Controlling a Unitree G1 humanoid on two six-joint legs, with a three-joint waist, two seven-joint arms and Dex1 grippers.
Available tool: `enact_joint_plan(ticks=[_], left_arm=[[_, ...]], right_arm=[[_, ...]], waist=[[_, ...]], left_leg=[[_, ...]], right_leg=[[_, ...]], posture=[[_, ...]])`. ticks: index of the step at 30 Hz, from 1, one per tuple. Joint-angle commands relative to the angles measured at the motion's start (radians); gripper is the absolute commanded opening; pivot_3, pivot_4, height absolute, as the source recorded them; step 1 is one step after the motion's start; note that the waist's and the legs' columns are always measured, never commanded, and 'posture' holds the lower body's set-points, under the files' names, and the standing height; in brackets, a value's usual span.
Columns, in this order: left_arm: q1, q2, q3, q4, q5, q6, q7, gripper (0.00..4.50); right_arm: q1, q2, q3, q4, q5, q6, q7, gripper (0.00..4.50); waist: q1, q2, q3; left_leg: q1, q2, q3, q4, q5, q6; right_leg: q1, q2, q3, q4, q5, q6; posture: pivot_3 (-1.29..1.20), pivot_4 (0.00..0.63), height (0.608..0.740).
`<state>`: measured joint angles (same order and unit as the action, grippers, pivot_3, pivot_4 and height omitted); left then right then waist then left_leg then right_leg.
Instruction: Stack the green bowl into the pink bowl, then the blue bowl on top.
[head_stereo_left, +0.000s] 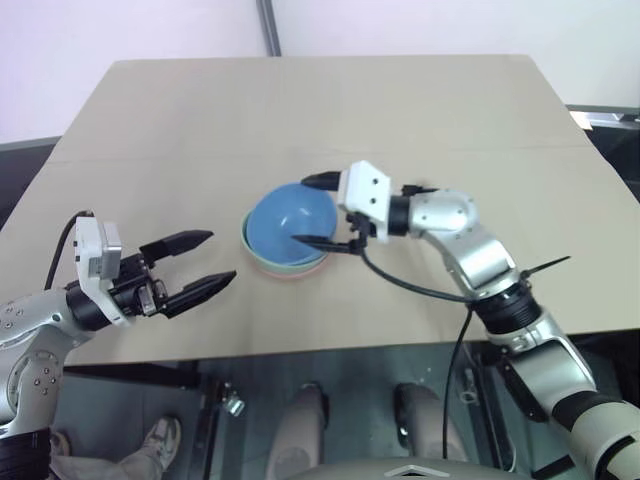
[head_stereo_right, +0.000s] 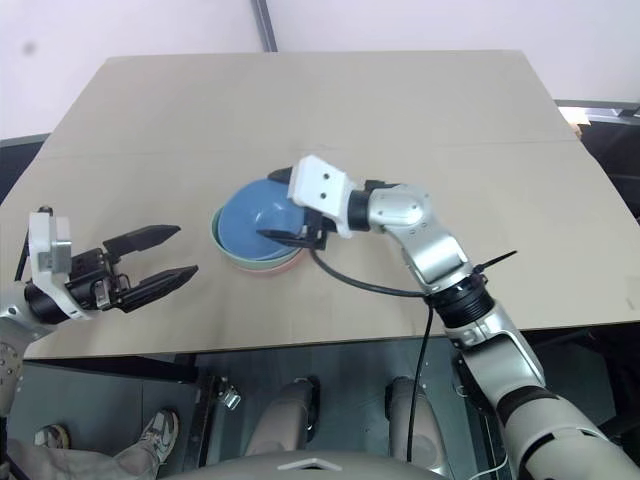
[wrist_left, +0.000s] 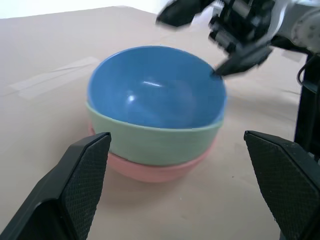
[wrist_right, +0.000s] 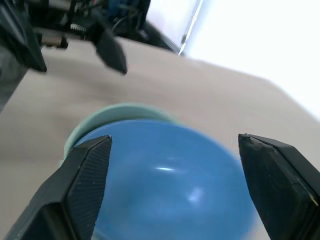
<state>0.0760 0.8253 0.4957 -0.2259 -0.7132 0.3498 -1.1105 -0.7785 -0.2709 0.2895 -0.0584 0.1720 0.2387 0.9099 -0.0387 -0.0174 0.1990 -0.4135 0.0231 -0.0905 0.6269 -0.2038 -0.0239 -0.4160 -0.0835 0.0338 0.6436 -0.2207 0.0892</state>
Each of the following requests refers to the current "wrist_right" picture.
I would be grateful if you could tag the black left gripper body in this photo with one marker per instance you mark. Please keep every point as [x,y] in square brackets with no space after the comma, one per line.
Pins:
[75,22]

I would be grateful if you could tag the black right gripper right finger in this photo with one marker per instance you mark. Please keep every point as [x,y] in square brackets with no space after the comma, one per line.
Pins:
[277,185]

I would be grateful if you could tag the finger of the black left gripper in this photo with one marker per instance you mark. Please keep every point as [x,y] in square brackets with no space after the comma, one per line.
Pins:
[111,50]
[22,40]

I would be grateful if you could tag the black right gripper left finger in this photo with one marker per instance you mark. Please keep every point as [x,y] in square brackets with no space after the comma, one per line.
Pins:
[75,190]

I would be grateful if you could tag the blue bowl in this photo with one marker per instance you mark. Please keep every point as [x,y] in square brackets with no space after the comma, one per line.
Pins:
[162,190]

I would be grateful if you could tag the green bowl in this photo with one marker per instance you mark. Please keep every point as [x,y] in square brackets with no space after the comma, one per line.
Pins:
[120,112]

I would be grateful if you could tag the silver metal frame strip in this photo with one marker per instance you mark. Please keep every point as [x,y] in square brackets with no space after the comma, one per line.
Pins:
[190,27]

